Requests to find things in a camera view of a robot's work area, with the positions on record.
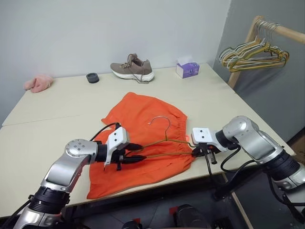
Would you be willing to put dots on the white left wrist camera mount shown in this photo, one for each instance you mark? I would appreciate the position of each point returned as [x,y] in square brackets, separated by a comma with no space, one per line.
[118,136]

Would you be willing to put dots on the small dark rounded shape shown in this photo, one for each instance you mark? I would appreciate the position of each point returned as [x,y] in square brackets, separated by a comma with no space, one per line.
[132,225]

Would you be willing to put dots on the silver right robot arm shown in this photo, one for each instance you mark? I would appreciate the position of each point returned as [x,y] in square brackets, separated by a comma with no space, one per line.
[255,140]

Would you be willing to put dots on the pink fluffy cloth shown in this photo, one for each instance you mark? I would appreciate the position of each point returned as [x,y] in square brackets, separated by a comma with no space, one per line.
[39,83]

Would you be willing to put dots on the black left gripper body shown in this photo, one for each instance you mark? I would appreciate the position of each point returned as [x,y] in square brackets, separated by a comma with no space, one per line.
[120,156]

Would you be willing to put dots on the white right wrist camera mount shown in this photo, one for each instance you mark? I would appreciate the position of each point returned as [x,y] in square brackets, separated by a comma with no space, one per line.
[202,135]

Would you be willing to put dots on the wooden table leg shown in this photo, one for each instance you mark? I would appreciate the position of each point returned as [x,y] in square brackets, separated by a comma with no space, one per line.
[240,210]

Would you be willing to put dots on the large dark rounded shape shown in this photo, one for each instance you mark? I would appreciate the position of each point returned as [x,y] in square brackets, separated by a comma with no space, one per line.
[193,217]

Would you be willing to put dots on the wooden clothes rack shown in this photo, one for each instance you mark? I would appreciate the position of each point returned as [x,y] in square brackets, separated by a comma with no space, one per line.
[289,32]

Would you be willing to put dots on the bunch of hangers on rack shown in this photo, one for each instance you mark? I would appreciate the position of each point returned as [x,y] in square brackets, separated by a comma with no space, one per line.
[256,64]

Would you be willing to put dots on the taupe sneaker white sole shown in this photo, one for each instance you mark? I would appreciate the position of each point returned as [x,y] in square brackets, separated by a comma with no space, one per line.
[135,68]

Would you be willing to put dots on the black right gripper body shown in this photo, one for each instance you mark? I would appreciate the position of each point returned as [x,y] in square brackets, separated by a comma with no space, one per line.
[206,149]

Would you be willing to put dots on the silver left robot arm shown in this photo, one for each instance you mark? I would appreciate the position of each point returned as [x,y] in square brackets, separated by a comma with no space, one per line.
[59,167]

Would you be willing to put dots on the purple tissue box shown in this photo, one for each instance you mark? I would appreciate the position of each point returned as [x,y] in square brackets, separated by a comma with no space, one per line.
[188,69]

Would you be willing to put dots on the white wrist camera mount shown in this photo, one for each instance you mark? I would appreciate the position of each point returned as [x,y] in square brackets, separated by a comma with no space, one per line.
[202,135]
[118,136]

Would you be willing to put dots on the orange shorts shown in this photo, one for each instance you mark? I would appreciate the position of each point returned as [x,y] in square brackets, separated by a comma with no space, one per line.
[147,112]

